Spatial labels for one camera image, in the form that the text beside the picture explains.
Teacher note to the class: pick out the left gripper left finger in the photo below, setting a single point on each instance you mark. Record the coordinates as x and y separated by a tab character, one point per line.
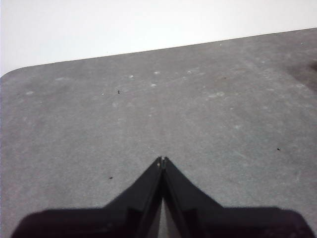
111	223

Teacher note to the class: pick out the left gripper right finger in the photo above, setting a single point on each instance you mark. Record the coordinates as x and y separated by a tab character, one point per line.
223	223

